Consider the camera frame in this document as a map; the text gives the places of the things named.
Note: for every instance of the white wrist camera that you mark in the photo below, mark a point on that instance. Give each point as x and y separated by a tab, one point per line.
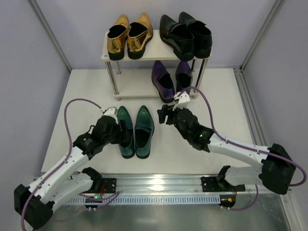
111	112
181	100

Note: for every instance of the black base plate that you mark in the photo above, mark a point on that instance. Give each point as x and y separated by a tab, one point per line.
106	185
210	184

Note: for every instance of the green loafer shoe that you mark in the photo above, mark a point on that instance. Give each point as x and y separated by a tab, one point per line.
144	130
127	149

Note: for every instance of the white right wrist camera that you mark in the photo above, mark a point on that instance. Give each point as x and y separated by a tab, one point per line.
181	100

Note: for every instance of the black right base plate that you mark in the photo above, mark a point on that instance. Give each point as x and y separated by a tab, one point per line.
210	184

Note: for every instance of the aluminium mounting rail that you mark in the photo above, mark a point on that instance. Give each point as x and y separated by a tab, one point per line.
154	183

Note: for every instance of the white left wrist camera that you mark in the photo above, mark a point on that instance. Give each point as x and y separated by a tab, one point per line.
111	112

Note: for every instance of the gold loafer shoe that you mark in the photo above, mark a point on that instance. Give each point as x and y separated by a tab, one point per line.
140	33
116	38

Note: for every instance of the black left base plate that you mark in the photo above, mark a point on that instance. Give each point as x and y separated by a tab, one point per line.
106	185

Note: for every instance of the black loafer shoe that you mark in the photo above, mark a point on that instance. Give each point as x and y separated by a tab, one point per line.
178	37
202	35

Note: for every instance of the white two-tier shoe shelf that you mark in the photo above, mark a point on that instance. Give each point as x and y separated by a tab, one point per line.
133	78

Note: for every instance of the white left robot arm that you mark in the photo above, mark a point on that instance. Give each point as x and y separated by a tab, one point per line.
37	202

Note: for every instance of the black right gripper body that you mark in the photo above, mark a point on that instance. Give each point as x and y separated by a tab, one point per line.
170	116

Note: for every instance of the slotted grey cable duct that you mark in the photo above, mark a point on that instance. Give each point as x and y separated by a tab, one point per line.
177	199

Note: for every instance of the purple loafer shoe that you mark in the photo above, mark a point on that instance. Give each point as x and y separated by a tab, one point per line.
163	82
183	76

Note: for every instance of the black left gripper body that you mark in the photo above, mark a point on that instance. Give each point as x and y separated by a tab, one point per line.
119	134

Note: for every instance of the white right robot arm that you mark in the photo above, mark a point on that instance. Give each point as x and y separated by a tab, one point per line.
270	167

